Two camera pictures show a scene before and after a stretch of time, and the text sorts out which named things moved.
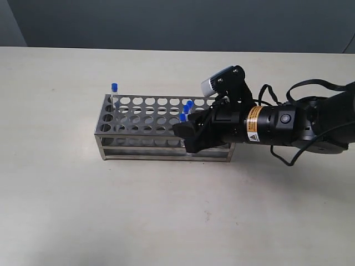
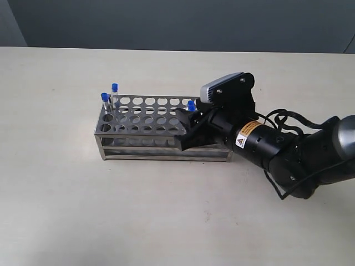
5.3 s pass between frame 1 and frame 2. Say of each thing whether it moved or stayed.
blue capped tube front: moved
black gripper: stayed
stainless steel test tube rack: stayed
